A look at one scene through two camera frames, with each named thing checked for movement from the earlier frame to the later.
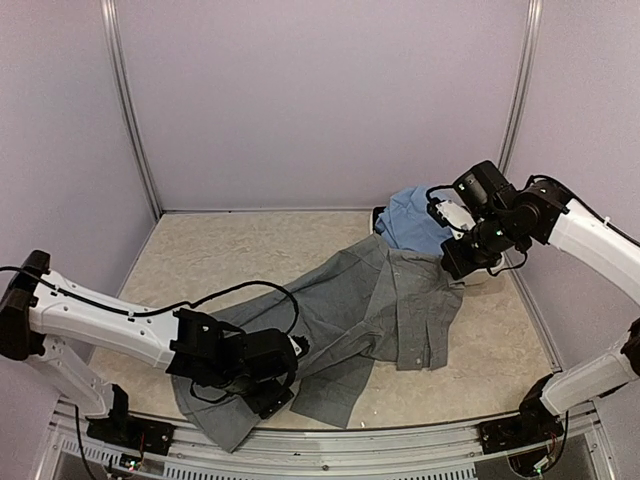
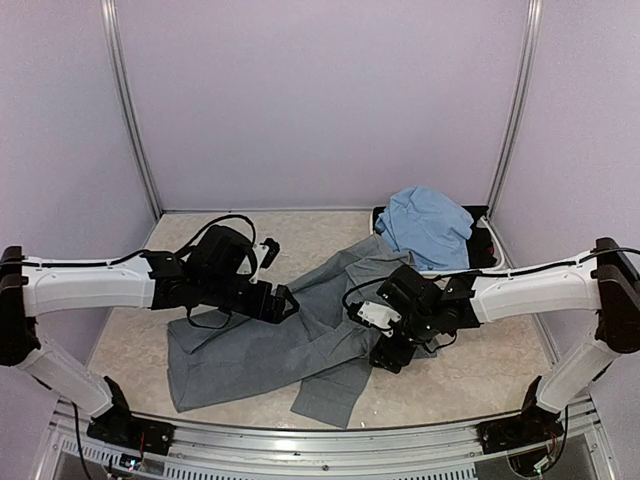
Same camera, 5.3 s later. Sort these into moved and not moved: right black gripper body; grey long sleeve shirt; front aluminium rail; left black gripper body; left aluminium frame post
Moved: right black gripper body; grey long sleeve shirt; left black gripper body
Not moved: front aluminium rail; left aluminium frame post
